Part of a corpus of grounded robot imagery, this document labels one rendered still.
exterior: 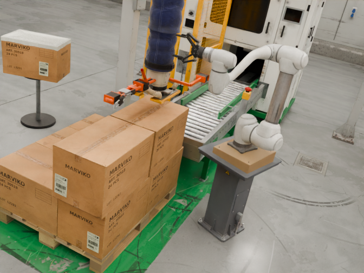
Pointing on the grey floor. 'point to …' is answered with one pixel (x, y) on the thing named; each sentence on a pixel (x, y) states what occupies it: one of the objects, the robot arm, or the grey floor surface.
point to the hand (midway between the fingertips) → (176, 45)
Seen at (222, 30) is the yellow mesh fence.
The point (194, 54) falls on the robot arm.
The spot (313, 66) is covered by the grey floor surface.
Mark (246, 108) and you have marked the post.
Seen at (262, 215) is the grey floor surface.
